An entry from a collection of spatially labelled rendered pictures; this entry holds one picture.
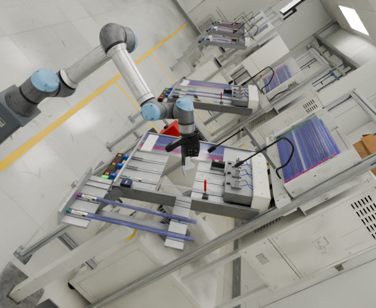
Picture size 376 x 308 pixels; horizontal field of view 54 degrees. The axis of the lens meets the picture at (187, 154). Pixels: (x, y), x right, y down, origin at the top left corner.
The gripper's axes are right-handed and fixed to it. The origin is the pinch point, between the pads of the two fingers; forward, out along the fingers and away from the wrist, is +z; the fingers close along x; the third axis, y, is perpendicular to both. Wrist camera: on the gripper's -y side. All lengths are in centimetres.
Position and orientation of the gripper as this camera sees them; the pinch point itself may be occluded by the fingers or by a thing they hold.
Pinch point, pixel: (186, 169)
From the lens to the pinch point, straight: 178.6
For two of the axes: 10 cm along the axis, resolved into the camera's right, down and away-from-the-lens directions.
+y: 9.9, -0.1, -1.5
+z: 0.8, 9.1, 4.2
